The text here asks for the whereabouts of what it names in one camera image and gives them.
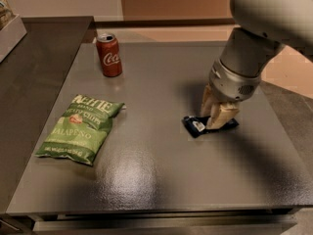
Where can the grey metal gripper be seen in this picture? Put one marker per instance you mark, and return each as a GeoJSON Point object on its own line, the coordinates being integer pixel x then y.
{"type": "Point", "coordinates": [231, 84]}

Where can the dark blue RXBAR wrapper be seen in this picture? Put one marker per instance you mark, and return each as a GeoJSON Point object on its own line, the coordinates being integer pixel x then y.
{"type": "Point", "coordinates": [196, 126]}

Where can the white-grey robot arm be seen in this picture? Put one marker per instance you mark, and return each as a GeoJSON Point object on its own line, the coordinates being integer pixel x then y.
{"type": "Point", "coordinates": [264, 28]}

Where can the green jalapeno chip bag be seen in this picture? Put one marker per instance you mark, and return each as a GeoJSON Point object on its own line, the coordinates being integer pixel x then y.
{"type": "Point", "coordinates": [81, 130]}

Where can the snack bag in box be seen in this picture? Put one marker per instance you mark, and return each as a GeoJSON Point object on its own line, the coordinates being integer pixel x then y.
{"type": "Point", "coordinates": [6, 13]}

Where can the red Coca-Cola can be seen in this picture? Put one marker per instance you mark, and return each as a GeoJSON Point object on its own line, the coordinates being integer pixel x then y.
{"type": "Point", "coordinates": [108, 51]}

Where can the dark side counter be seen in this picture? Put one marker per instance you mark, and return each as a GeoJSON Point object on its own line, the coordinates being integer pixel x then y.
{"type": "Point", "coordinates": [31, 77]}

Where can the white box on counter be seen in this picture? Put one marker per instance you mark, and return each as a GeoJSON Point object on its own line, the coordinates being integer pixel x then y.
{"type": "Point", "coordinates": [10, 36]}

